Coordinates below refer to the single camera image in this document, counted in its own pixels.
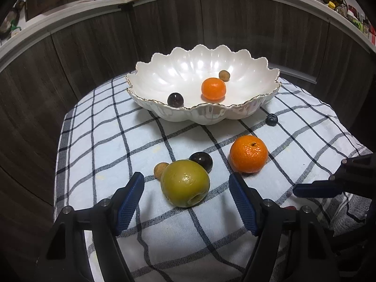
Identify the large orange mandarin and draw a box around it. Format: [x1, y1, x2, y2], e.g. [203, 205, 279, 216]
[229, 135, 268, 174]

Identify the blueberry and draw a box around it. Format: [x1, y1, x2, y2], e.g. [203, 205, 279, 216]
[265, 113, 278, 127]

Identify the small brown longan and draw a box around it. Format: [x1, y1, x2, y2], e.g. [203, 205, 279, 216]
[154, 162, 169, 181]

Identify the dark purple grape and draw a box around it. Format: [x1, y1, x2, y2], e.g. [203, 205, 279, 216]
[189, 152, 213, 173]
[167, 92, 184, 108]

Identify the green yellow apple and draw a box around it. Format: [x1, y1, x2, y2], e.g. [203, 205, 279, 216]
[160, 160, 210, 208]

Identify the small orange mandarin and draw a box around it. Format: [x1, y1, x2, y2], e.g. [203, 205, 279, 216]
[201, 78, 226, 101]

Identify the white kitchen countertop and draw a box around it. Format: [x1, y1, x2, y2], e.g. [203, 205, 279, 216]
[1, 0, 375, 69]

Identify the checkered white blue cloth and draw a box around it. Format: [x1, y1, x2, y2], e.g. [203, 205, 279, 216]
[55, 76, 370, 281]

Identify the white scalloped ceramic bowl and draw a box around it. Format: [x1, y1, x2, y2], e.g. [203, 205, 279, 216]
[125, 45, 282, 125]

